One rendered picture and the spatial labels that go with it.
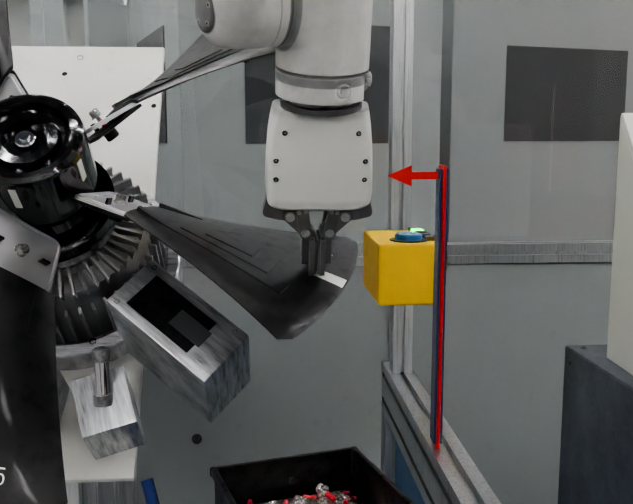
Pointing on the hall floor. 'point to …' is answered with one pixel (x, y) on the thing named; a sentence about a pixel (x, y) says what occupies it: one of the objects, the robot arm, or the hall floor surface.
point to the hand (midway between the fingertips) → (316, 251)
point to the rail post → (388, 450)
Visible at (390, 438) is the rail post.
